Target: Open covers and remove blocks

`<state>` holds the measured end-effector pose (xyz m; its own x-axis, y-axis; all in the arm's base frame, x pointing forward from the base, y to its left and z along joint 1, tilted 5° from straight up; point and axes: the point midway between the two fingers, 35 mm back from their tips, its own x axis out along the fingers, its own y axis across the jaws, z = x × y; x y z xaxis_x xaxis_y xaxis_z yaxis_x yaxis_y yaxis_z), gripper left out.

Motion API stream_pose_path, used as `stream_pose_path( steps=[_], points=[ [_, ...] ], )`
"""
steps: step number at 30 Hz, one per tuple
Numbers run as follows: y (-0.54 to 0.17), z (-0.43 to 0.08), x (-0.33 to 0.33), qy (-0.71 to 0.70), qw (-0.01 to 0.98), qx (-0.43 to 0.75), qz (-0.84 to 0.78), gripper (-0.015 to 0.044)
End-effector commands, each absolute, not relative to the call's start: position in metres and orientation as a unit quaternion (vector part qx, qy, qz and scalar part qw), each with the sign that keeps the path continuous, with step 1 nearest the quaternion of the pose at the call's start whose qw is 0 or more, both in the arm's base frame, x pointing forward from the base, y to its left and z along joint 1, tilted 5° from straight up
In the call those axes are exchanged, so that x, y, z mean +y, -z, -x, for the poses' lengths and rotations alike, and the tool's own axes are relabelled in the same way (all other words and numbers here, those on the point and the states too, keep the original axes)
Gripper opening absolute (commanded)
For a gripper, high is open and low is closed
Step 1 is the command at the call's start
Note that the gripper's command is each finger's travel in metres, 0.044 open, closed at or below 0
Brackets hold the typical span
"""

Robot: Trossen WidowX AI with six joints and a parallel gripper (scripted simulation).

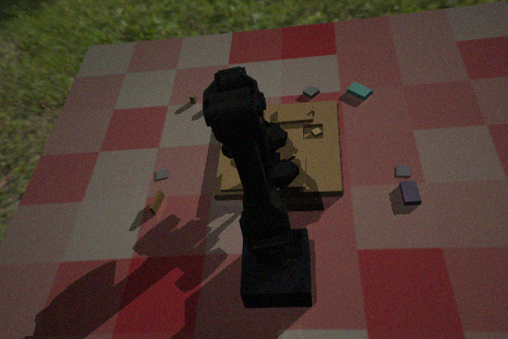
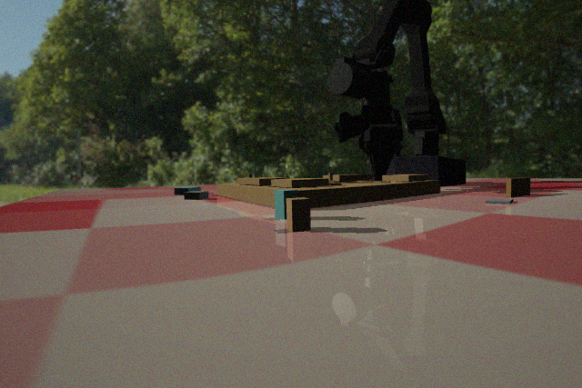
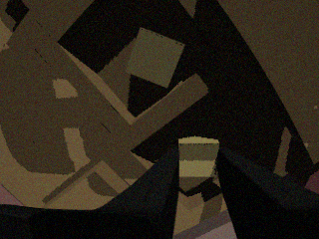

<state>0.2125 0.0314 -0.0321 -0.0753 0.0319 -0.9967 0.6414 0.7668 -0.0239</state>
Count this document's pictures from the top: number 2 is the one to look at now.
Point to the tan square puzzle board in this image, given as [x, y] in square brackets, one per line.
[331, 190]

